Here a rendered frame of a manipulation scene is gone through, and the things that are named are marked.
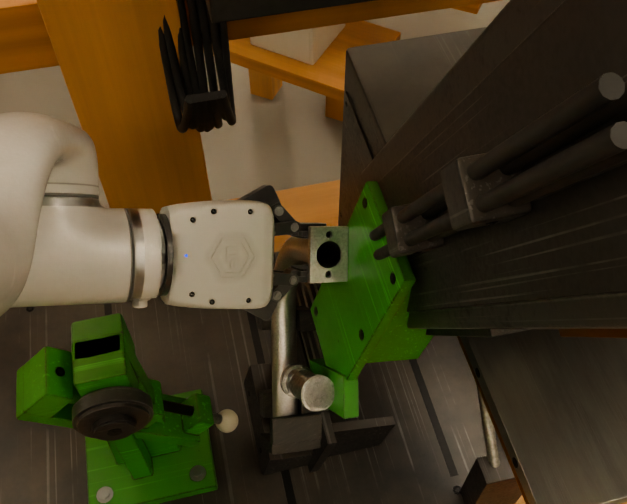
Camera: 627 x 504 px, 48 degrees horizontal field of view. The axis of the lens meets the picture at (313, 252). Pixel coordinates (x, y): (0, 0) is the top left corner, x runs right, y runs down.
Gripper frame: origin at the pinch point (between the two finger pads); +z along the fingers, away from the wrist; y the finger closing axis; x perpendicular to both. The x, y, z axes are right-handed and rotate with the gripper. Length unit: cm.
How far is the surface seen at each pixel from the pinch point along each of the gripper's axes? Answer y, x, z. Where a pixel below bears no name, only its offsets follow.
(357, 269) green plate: -1.2, -4.9, 2.5
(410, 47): 22.7, 8.0, 15.2
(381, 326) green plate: -5.7, -9.7, 2.6
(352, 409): -15.7, -3.0, 3.5
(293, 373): -13.9, 5.1, 0.4
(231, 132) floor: 22, 179, 49
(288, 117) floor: 28, 175, 69
